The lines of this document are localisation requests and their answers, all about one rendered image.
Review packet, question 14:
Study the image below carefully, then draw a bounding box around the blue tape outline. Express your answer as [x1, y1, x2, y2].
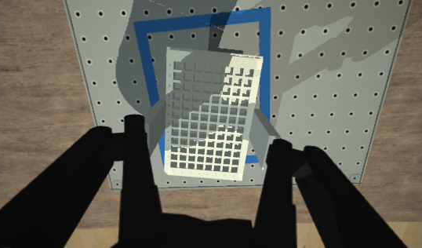
[133, 7, 271, 122]

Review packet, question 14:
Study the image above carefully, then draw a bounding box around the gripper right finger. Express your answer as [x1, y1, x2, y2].
[249, 108, 408, 248]

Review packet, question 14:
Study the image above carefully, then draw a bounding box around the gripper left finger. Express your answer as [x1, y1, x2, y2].
[0, 99, 171, 248]

